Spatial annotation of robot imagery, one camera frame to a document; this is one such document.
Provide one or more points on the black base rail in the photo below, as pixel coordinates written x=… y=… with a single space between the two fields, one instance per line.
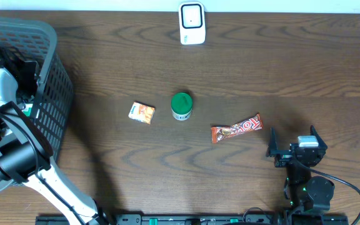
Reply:
x=254 y=216

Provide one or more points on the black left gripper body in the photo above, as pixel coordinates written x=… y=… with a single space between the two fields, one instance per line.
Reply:
x=26 y=90

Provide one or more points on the white barcode scanner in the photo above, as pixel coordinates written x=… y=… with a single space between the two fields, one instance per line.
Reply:
x=192 y=25

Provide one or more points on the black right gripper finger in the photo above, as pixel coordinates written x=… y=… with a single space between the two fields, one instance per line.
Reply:
x=272 y=148
x=321 y=143

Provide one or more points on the grey plastic basket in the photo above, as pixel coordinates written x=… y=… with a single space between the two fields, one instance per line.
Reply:
x=37 y=41

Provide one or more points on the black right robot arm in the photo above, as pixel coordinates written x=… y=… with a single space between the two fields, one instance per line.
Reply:
x=307 y=193

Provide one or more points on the green lidded jar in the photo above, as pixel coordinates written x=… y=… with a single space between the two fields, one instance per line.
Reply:
x=181 y=106

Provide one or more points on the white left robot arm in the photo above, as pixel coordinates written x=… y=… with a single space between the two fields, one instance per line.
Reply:
x=32 y=114

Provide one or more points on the orange chocolate bar wrapper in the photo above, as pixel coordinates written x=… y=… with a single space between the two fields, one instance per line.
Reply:
x=219 y=133

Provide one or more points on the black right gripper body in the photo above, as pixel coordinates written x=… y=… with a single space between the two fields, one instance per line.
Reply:
x=284 y=157

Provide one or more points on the white green medicine box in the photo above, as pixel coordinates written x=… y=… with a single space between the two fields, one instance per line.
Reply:
x=27 y=109

